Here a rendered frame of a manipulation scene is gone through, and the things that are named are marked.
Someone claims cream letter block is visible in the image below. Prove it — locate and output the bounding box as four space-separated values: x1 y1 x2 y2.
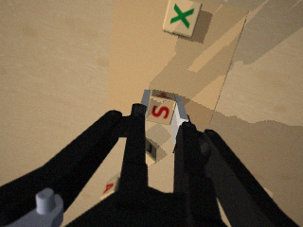
100 177 119 200
162 0 202 38
146 90 177 125
145 138 156 167

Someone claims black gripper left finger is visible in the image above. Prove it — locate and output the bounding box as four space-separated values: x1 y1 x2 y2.
0 90 152 227

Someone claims tan square mat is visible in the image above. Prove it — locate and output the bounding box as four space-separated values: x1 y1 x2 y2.
106 0 248 127

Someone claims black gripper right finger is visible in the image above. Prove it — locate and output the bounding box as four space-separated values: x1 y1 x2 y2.
170 96 300 227

